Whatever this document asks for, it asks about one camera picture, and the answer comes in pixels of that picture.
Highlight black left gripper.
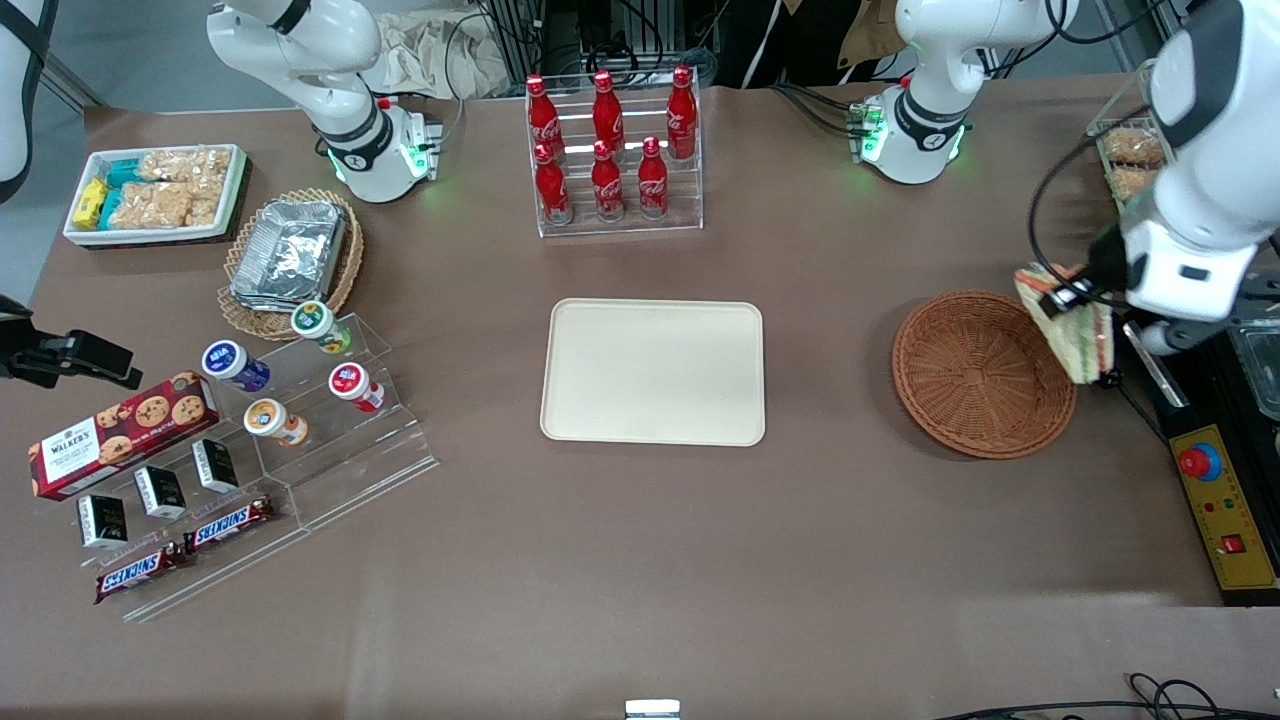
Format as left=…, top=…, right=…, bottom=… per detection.
left=1044, top=222, right=1135, bottom=308

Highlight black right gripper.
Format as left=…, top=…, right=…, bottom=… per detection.
left=0, top=295, right=144, bottom=391

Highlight triangular sandwich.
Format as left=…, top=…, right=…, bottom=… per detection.
left=1014, top=262, right=1117, bottom=387

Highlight round brown wicker basket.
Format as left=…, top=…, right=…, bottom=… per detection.
left=892, top=291, right=1079, bottom=461

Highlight flat light wicker basket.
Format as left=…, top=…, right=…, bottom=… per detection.
left=217, top=187, right=365, bottom=343

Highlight beige plastic serving tray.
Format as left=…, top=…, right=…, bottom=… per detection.
left=540, top=298, right=767, bottom=448

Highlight red Walkers cookie box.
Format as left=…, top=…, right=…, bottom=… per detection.
left=28, top=371, right=222, bottom=502

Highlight blue cap yogurt bottle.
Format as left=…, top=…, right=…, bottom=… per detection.
left=201, top=340, right=272, bottom=394

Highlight small black white box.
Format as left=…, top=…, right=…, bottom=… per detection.
left=77, top=494, right=130, bottom=550
left=133, top=465, right=188, bottom=520
left=191, top=438, right=240, bottom=494

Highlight yellow snack packet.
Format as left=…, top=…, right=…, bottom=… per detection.
left=73, top=177, right=110, bottom=230

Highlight orange cap yogurt bottle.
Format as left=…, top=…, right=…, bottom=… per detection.
left=243, top=398, right=309, bottom=447

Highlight clear plastic container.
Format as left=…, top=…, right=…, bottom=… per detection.
left=1224, top=322, right=1280, bottom=422

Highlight Snickers chocolate bar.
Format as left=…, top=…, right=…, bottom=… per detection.
left=94, top=542, right=189, bottom=605
left=184, top=495, right=276, bottom=555

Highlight white rectangular snack bin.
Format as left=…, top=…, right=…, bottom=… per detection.
left=63, top=144, right=248, bottom=248

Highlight stack of foil trays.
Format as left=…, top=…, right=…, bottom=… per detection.
left=229, top=199, right=347, bottom=312

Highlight red emergency stop button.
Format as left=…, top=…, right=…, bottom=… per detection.
left=1178, top=441, right=1224, bottom=484

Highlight green cap yogurt bottle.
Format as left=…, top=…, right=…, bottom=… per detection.
left=291, top=300, right=354, bottom=357

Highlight red cap yogurt bottle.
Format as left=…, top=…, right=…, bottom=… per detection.
left=328, top=363, right=387, bottom=414

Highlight clear acrylic stepped display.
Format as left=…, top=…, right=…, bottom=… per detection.
left=78, top=312, right=439, bottom=623

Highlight yellow panel control box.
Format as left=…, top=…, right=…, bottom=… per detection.
left=1168, top=424, right=1280, bottom=608

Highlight grey aluminium bar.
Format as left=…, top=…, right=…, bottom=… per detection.
left=38, top=48, right=105, bottom=111

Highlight red cola bottle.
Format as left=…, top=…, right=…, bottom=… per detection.
left=526, top=75, right=565, bottom=163
left=591, top=70, right=626, bottom=151
left=533, top=143, right=573, bottom=226
left=590, top=140, right=627, bottom=222
left=666, top=66, right=699, bottom=162
left=636, top=137, right=670, bottom=220

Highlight crumpled beige paper bag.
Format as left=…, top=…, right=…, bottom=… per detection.
left=362, top=10, right=513, bottom=101

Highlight clear acrylic bottle stand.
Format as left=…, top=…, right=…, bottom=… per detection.
left=526, top=70, right=705, bottom=240

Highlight black power cable with plug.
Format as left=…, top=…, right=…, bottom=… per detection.
left=1095, top=368, right=1173, bottom=443

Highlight black robot wrist cable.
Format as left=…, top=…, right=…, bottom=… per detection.
left=1027, top=128, right=1153, bottom=278

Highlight white wire rack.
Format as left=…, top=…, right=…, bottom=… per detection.
left=1086, top=62, right=1169, bottom=219

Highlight black base cable bundle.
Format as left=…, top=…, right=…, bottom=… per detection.
left=768, top=82, right=873, bottom=137

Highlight black floor cables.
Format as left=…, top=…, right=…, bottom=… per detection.
left=930, top=672, right=1280, bottom=720

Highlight background cable tangle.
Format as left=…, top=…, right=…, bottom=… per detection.
left=445, top=0, right=723, bottom=91

